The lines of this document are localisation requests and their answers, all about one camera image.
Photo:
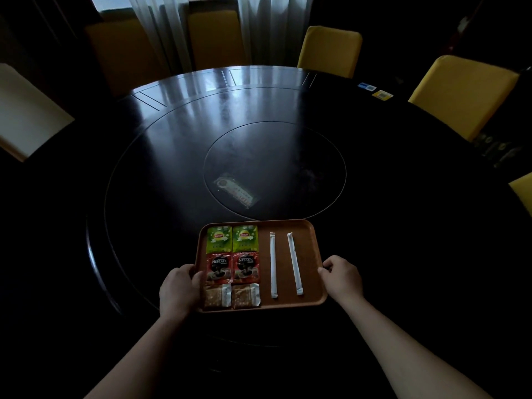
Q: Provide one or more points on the white sheer curtain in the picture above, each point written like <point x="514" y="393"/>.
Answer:
<point x="274" y="26"/>
<point x="160" y="29"/>

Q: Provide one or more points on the person's left thumb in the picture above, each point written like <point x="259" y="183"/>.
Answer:
<point x="197" y="281"/>

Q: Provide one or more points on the person's right hand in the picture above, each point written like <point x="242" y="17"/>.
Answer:
<point x="343" y="280"/>

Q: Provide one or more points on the brown rectangular tray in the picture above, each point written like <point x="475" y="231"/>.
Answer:
<point x="303" y="261"/>

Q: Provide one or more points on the green tea bag packet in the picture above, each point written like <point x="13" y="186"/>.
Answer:
<point x="245" y="238"/>
<point x="219" y="239"/>

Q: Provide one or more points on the person's right forearm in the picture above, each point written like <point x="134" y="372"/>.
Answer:
<point x="409" y="351"/>

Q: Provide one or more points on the person's left forearm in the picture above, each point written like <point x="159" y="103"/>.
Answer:
<point x="137" y="359"/>

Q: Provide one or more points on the yellow upholstered chair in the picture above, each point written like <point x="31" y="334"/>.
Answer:
<point x="523" y="191"/>
<point x="215" y="39"/>
<point x="463" y="95"/>
<point x="124" y="53"/>
<point x="330" y="51"/>

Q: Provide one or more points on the person's left hand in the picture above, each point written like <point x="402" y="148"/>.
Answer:
<point x="178" y="292"/>

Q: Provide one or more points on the red coffee sachet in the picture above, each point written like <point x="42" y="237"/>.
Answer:
<point x="245" y="267"/>
<point x="218" y="268"/>

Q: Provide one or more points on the yellow sticker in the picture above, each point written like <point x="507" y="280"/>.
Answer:
<point x="382" y="95"/>

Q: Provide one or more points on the white wrapped stir stick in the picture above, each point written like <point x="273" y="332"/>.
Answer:
<point x="273" y="265"/>
<point x="294" y="263"/>

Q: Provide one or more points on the brown sugar packet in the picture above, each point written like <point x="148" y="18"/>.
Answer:
<point x="245" y="295"/>
<point x="217" y="296"/>

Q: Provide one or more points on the blue sticker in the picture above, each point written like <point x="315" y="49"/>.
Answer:
<point x="366" y="87"/>

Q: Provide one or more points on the pale upholstered chair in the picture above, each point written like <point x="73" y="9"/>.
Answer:
<point x="29" y="114"/>

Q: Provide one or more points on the person's right thumb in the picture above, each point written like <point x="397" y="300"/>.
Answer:
<point x="325" y="277"/>

